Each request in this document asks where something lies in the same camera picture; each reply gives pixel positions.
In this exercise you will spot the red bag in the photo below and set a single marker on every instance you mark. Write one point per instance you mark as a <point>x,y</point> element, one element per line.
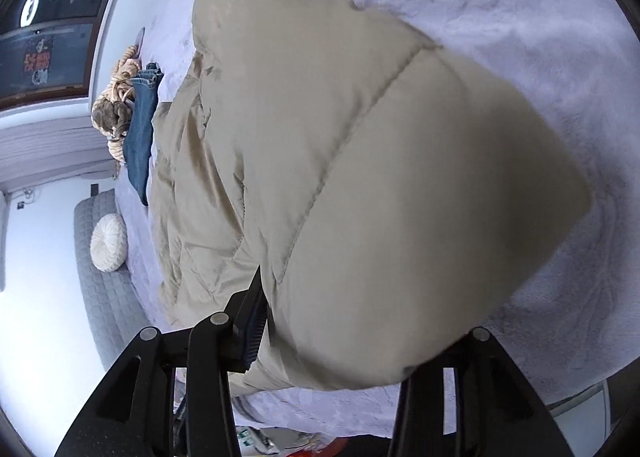
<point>337,451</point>

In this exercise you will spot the bed with lavender blanket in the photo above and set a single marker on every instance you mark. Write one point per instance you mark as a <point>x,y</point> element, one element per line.
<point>500,12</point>

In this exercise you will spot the brown plush garment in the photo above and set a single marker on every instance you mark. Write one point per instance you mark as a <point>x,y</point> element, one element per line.
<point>111,116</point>

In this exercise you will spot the bedside clutter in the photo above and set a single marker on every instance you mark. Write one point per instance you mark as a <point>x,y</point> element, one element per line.
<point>270,444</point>

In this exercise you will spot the beige puffer jacket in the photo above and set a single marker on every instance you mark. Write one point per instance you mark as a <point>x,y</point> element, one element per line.
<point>375,187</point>

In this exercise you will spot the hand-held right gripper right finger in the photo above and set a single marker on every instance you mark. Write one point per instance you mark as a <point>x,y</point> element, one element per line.
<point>482,367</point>

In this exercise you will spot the round cream cushion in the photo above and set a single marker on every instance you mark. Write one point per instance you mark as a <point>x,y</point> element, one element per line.
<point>109,243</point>

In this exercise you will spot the dark framed window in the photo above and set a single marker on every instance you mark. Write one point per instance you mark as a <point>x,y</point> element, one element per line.
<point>55,22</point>

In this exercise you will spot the striped beige cloth pile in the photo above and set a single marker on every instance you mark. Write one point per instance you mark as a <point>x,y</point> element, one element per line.
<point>122,74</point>

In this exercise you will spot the grey pleated curtain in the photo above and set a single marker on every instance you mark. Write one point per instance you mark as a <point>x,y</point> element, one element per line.
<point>55,147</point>

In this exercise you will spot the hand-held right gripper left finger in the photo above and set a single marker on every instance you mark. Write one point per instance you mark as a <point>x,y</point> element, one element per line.
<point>252,334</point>

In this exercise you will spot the grey quilted headboard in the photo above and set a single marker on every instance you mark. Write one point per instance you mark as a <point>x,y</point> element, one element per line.
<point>107,302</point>

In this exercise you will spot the folded blue jeans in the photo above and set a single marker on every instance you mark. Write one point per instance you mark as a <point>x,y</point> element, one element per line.
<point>140,137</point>

